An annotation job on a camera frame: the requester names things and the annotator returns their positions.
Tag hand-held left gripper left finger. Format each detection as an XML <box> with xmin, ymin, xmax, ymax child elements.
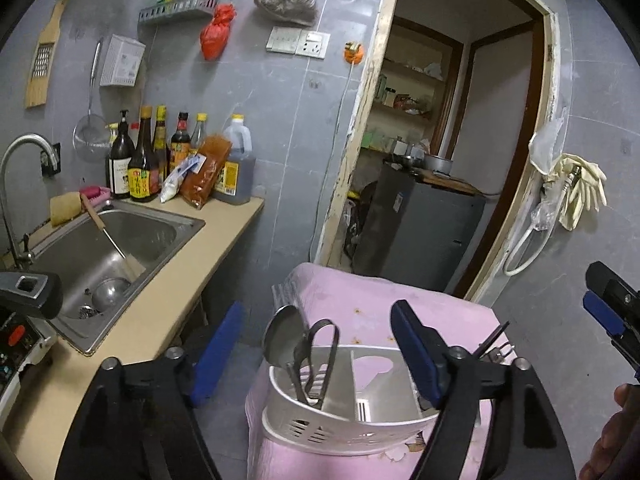
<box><xmin>55</xmin><ymin>301</ymin><xmax>247</xmax><ymax>480</ymax></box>

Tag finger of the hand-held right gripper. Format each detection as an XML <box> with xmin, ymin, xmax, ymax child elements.
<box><xmin>582</xmin><ymin>292</ymin><xmax>640</xmax><ymax>343</ymax></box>
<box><xmin>586</xmin><ymin>260</ymin><xmax>640</xmax><ymax>312</ymax></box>

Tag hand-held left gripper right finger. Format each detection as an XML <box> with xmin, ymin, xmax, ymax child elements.
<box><xmin>390</xmin><ymin>300</ymin><xmax>566</xmax><ymax>480</ymax></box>

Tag white plastic utensil basket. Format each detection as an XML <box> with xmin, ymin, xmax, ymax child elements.
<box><xmin>262</xmin><ymin>342</ymin><xmax>484</xmax><ymax>456</ymax></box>

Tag person's right hand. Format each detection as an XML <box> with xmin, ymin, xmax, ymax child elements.
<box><xmin>579</xmin><ymin>382</ymin><xmax>640</xmax><ymax>480</ymax></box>

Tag black chopsticks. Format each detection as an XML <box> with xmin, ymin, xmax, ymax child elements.
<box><xmin>477</xmin><ymin>320</ymin><xmax>510</xmax><ymax>359</ymax></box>

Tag pink floral tablecloth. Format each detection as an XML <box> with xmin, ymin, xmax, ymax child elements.
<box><xmin>245</xmin><ymin>262</ymin><xmax>502</xmax><ymax>480</ymax></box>

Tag clear hanging plastic bag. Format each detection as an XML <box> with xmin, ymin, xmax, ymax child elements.
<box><xmin>529</xmin><ymin>179</ymin><xmax>561</xmax><ymax>231</ymax></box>

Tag cream rubber gloves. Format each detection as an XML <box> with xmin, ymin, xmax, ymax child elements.
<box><xmin>542</xmin><ymin>153</ymin><xmax>608</xmax><ymax>232</ymax></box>

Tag beige kitchen counter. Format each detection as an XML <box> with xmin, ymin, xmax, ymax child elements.
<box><xmin>0</xmin><ymin>195</ymin><xmax>265</xmax><ymax>480</ymax></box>

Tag grey cabinet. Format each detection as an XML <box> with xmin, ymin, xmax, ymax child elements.
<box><xmin>352</xmin><ymin>159</ymin><xmax>487</xmax><ymax>294</ymax></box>

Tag white hanging plastic bag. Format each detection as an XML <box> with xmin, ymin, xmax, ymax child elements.
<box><xmin>528</xmin><ymin>109</ymin><xmax>569</xmax><ymax>176</ymax></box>

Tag stainless steel sink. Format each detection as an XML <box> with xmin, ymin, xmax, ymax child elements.
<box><xmin>22</xmin><ymin>207</ymin><xmax>206</xmax><ymax>357</ymax></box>

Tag wooden cutting board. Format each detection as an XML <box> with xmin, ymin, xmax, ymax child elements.
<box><xmin>412</xmin><ymin>167</ymin><xmax>484</xmax><ymax>196</ymax></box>

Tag white blue bag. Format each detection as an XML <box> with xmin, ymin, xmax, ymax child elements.
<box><xmin>158</xmin><ymin>153</ymin><xmax>207</xmax><ymax>205</ymax></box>

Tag orange sauce packet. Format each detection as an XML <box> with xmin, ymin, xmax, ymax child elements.
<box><xmin>179</xmin><ymin>133</ymin><xmax>234</xmax><ymax>210</ymax></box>

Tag large oil jug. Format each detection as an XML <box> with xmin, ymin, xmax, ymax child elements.
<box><xmin>214</xmin><ymin>113</ymin><xmax>257</xmax><ymax>206</ymax></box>

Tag grey metal pot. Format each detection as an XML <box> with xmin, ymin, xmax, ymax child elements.
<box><xmin>422</xmin><ymin>153</ymin><xmax>454</xmax><ymax>174</ymax></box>

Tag soy sauce bottle yellow label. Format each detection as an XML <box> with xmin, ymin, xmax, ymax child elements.
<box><xmin>127</xmin><ymin>105</ymin><xmax>161</xmax><ymax>204</ymax></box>

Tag induction cooker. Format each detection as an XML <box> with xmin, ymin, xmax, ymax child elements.
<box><xmin>0</xmin><ymin>305</ymin><xmax>59</xmax><ymax>402</ymax></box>

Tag black frying pan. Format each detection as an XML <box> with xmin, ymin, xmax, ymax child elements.
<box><xmin>0</xmin><ymin>270</ymin><xmax>64</xmax><ymax>321</ymax></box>

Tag pink scrub brush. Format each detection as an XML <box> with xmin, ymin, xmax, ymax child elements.
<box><xmin>78</xmin><ymin>185</ymin><xmax>112</xmax><ymax>206</ymax></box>

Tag yellow sponge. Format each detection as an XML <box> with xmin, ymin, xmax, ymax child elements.
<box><xmin>48</xmin><ymin>192</ymin><xmax>84</xmax><ymax>228</ymax></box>

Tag dark vinegar bottle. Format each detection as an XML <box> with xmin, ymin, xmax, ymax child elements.
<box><xmin>169</xmin><ymin>112</ymin><xmax>191</xmax><ymax>171</ymax></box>

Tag tall dark sauce bottle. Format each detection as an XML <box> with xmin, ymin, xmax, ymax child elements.
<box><xmin>151</xmin><ymin>104</ymin><xmax>170</xmax><ymax>184</ymax></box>

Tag clear bottle yellow cap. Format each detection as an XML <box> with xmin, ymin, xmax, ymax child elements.
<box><xmin>189</xmin><ymin>112</ymin><xmax>209</xmax><ymax>159</ymax></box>

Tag metal mesh skimmer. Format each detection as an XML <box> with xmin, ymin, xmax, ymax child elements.
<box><xmin>72</xmin><ymin>38</ymin><xmax>114</xmax><ymax>164</ymax></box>

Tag wooden pantry shelf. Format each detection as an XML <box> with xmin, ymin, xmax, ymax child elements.
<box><xmin>359</xmin><ymin>14</ymin><xmax>464</xmax><ymax>162</ymax></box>

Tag metal faucet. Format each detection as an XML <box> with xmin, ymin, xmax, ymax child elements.
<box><xmin>0</xmin><ymin>133</ymin><xmax>56</xmax><ymax>269</ymax></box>

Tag red plastic bag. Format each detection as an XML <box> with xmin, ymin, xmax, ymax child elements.
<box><xmin>199</xmin><ymin>3</ymin><xmax>236</xmax><ymax>61</ymax></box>

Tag wooden grater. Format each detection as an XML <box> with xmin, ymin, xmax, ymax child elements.
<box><xmin>24</xmin><ymin>0</ymin><xmax>69</xmax><ymax>110</ymax></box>

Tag white hose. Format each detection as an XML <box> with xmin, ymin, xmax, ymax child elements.
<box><xmin>502</xmin><ymin>167</ymin><xmax>581</xmax><ymax>277</ymax></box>

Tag wooden handled brush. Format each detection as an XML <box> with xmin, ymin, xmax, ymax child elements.
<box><xmin>79</xmin><ymin>194</ymin><xmax>146</xmax><ymax>281</ymax></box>

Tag wooden door frame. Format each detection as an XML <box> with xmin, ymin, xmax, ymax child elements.
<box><xmin>319</xmin><ymin>0</ymin><xmax>569</xmax><ymax>302</ymax></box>

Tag black wall socket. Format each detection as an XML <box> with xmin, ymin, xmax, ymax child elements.
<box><xmin>39</xmin><ymin>142</ymin><xmax>62</xmax><ymax>177</ymax></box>

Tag white wall box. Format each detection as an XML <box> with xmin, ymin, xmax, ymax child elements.
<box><xmin>98</xmin><ymin>33</ymin><xmax>147</xmax><ymax>87</ymax></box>

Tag metal wall shelf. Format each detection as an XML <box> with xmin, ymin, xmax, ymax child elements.
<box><xmin>138</xmin><ymin>0</ymin><xmax>221</xmax><ymax>25</ymax></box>

